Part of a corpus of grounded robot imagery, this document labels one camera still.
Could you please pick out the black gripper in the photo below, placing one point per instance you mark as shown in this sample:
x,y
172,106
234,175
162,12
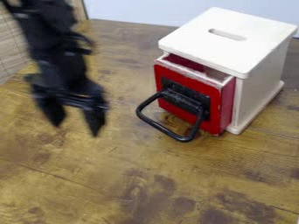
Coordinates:
x,y
64,85

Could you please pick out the red drawer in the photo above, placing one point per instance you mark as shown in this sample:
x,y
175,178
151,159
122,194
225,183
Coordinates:
x,y
200,84

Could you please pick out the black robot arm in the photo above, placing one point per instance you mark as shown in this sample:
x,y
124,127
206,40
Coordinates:
x,y
58,49

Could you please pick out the white wooden cabinet box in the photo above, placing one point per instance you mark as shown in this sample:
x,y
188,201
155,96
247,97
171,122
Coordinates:
x,y
243,46

